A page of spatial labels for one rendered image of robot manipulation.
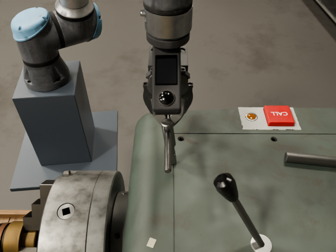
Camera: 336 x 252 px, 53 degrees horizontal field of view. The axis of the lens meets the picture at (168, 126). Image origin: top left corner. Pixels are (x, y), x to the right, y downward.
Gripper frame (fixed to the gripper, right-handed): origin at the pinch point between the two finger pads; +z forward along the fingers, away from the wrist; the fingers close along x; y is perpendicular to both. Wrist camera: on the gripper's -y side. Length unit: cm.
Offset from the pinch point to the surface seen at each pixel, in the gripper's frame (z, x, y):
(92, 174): 12.0, 16.6, -3.1
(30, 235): 21.8, 30.2, -12.6
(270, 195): 7.4, -19.7, -11.3
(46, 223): 9.6, 22.7, -16.1
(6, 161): 133, 111, 96
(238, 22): 134, -76, 289
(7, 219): 44, 49, 4
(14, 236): 20.9, 33.2, -13.3
